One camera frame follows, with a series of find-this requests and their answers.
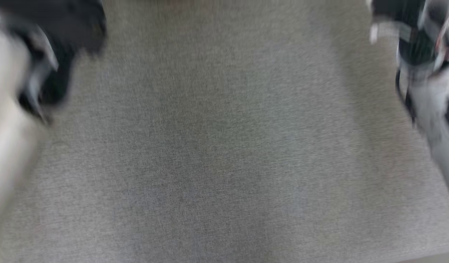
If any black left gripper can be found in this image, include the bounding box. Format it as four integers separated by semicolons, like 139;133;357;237
0;0;107;55

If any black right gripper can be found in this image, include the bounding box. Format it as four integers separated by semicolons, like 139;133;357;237
368;0;449;72

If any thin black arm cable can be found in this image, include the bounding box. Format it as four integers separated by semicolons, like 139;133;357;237
395;69;418;126

